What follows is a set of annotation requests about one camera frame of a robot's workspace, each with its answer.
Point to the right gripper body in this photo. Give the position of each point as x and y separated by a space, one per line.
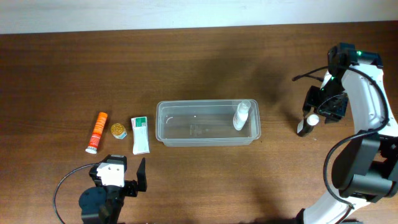
323 112

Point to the orange tablet tube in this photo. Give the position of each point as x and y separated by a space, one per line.
97 133

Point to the white green medicine box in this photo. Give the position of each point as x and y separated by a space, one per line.
140 135

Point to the white spray bottle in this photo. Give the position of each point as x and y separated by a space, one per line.
241 114

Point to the clear plastic container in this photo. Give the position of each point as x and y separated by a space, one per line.
199 123

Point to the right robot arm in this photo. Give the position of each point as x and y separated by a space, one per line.
360 169

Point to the dark bottle white cap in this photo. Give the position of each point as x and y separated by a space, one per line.
307 125

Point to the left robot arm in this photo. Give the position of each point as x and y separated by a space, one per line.
102 204

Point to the small gold lid jar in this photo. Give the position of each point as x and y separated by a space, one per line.
118 131

